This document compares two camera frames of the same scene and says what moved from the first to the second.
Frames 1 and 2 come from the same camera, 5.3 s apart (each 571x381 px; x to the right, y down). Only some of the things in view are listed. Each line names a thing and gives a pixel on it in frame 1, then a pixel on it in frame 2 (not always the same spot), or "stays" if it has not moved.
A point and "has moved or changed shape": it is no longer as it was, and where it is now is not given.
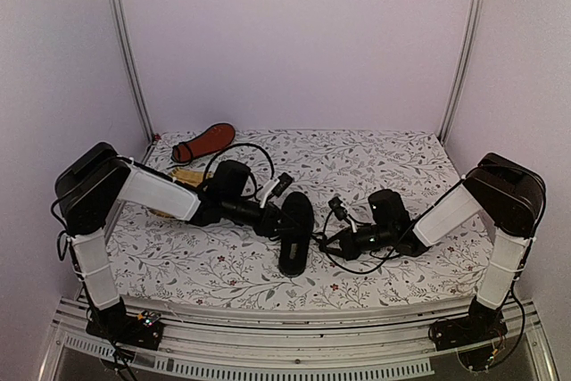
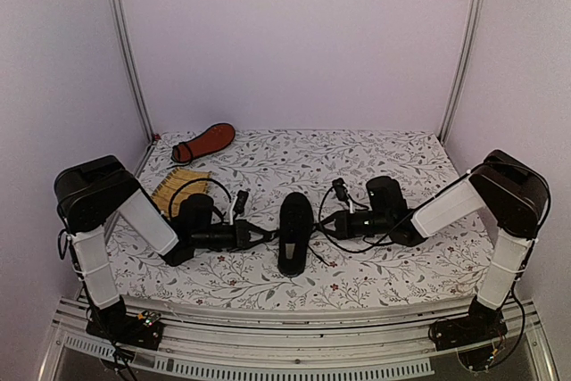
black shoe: (296, 227) stays
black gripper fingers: (321, 242) has moved or changed shape
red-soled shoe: (211, 138) stays
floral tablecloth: (167, 264) stays
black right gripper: (350, 249) → (344, 229)
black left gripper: (269, 224) → (242, 234)
